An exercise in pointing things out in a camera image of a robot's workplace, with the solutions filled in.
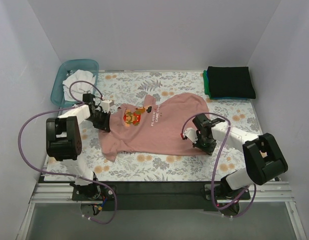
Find pink t shirt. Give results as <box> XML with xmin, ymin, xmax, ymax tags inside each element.
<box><xmin>98</xmin><ymin>93</ymin><xmax>209</xmax><ymax>162</ymax></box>

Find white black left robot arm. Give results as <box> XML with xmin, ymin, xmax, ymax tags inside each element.
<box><xmin>46</xmin><ymin>93</ymin><xmax>114</xmax><ymax>200</ymax></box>

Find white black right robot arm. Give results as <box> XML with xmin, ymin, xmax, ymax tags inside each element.
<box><xmin>182</xmin><ymin>113</ymin><xmax>288</xmax><ymax>198</ymax></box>

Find floral table mat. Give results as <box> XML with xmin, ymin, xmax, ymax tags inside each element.
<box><xmin>44</xmin><ymin>71</ymin><xmax>275</xmax><ymax>182</ymax></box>

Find white t shirt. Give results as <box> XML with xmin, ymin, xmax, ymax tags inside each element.
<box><xmin>62</xmin><ymin>69</ymin><xmax>96</xmax><ymax>102</ymax></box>

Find blue folded t shirt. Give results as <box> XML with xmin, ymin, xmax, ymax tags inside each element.
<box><xmin>208</xmin><ymin>95</ymin><xmax>249</xmax><ymax>100</ymax></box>

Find teal plastic basket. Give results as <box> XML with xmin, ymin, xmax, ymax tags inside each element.
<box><xmin>50</xmin><ymin>59</ymin><xmax>99</xmax><ymax>108</ymax></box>

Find green folded t shirt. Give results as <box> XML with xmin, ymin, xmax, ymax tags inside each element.
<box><xmin>202</xmin><ymin>70</ymin><xmax>210</xmax><ymax>96</ymax></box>

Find black folded t shirt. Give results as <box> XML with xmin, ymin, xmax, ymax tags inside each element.
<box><xmin>206</xmin><ymin>66</ymin><xmax>256</xmax><ymax>99</ymax></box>

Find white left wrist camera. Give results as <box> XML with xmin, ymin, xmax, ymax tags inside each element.
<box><xmin>99</xmin><ymin>100</ymin><xmax>114</xmax><ymax>113</ymax></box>

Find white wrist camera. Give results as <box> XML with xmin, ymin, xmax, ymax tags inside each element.
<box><xmin>181</xmin><ymin>127</ymin><xmax>198</xmax><ymax>144</ymax></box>
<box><xmin>99</xmin><ymin>100</ymin><xmax>114</xmax><ymax>113</ymax></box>

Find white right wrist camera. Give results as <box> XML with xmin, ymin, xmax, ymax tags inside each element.
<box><xmin>181</xmin><ymin>127</ymin><xmax>198</xmax><ymax>144</ymax></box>

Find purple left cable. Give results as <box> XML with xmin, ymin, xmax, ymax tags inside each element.
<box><xmin>17</xmin><ymin>81</ymin><xmax>119</xmax><ymax>225</ymax></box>

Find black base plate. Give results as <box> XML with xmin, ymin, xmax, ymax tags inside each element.
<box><xmin>71</xmin><ymin>181</ymin><xmax>250</xmax><ymax>213</ymax></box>

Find aluminium frame rail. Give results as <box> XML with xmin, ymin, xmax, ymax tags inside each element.
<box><xmin>17</xmin><ymin>181</ymin><xmax>306</xmax><ymax>240</ymax></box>

